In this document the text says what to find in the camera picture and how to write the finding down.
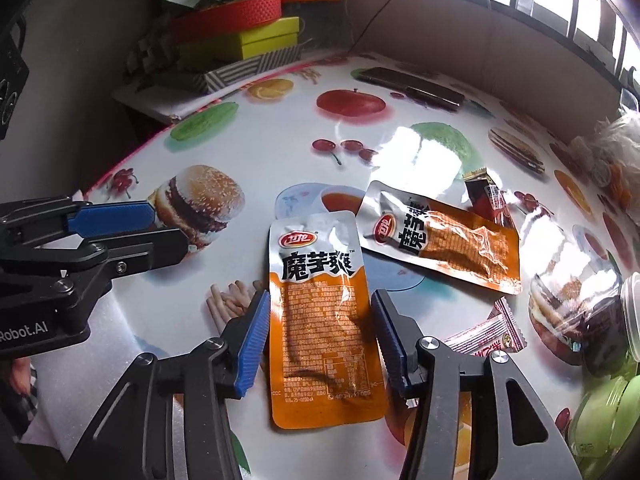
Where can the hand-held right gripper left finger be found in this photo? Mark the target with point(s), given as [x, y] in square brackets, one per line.
[252, 345]

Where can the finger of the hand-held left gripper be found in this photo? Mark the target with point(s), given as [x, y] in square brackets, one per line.
[150, 250]
[115, 217]

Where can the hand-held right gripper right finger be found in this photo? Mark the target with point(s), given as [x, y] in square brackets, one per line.
[390, 345]

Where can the orange white snack pouch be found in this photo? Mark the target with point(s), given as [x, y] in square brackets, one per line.
[450, 250]
[320, 335]

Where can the white red patterned snack packet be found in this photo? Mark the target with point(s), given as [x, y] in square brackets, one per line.
[480, 337]

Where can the small red snack packet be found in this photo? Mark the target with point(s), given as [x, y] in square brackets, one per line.
[487, 197]

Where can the black white checkered cloth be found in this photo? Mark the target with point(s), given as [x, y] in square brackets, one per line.
[30, 405]

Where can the food print tablecloth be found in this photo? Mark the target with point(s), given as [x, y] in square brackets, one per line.
[280, 150]

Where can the black white striped box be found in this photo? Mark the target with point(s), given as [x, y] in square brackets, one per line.
[235, 72]

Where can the lime green box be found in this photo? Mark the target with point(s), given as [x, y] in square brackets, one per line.
[240, 42]

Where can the clear jar with dark contents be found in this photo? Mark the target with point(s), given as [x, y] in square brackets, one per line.
[605, 335]

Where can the green round container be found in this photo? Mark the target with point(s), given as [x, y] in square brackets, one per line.
[605, 420]

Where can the red textured box green rim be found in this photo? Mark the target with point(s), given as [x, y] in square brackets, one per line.
[230, 17]

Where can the black phone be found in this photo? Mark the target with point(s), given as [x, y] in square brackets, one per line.
[410, 87]

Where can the clear plastic bag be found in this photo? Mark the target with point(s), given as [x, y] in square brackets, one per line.
[615, 160]

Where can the window with metal bars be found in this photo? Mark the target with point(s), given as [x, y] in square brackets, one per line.
[550, 0]

